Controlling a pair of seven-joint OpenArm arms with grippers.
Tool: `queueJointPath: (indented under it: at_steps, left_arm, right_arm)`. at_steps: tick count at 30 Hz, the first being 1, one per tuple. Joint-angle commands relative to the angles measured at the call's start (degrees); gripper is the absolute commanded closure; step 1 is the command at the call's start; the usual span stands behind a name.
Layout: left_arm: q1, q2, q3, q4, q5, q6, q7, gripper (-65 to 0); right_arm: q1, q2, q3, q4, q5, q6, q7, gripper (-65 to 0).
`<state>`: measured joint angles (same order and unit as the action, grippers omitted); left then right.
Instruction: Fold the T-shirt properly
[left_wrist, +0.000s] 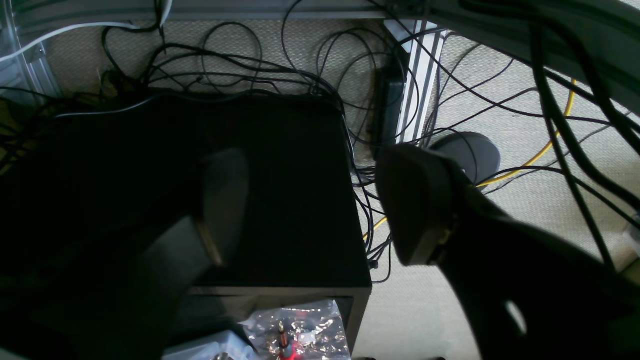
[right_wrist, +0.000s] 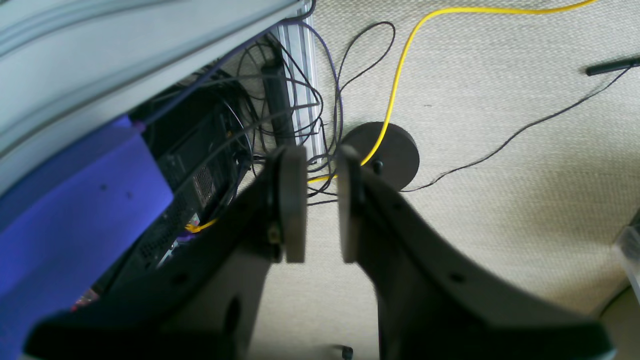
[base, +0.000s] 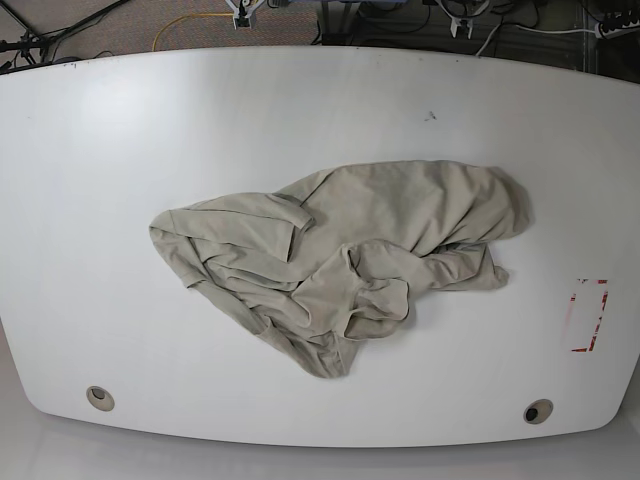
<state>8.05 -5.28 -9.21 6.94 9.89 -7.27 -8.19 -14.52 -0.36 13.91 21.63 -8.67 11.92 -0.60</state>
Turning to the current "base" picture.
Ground beige T-shirt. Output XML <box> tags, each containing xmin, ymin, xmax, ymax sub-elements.
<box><xmin>149</xmin><ymin>160</ymin><xmax>532</xmax><ymax>379</ymax></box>

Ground red tape rectangle marker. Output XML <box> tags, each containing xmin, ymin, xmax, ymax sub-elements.
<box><xmin>565</xmin><ymin>279</ymin><xmax>608</xmax><ymax>353</ymax></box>

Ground white power strip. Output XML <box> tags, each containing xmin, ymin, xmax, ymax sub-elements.
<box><xmin>595</xmin><ymin>9</ymin><xmax>639</xmax><ymax>39</ymax></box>

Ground black tripod legs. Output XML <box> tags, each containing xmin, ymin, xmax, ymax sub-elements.
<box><xmin>1</xmin><ymin>0</ymin><xmax>130</xmax><ymax>75</ymax></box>

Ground right-arm wrist camera box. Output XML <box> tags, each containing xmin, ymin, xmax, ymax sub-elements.
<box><xmin>233</xmin><ymin>15</ymin><xmax>255</xmax><ymax>29</ymax></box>

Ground left-arm wrist camera box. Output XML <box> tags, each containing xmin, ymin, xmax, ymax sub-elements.
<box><xmin>450</xmin><ymin>17</ymin><xmax>474</xmax><ymax>39</ymax></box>

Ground yellow floor cable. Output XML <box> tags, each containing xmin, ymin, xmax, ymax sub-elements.
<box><xmin>152</xmin><ymin>13</ymin><xmax>234</xmax><ymax>52</ymax></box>

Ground left table cable grommet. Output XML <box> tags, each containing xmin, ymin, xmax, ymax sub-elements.
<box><xmin>86</xmin><ymin>386</ymin><xmax>115</xmax><ymax>412</ymax></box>

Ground table cable grommet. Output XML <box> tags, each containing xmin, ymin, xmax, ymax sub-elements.
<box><xmin>523</xmin><ymin>399</ymin><xmax>554</xmax><ymax>425</ymax></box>
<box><xmin>86</xmin><ymin>386</ymin><xmax>115</xmax><ymax>412</ymax></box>

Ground right table cable grommet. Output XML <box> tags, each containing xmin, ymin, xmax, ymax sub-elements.
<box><xmin>523</xmin><ymin>399</ymin><xmax>554</xmax><ymax>425</ymax></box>

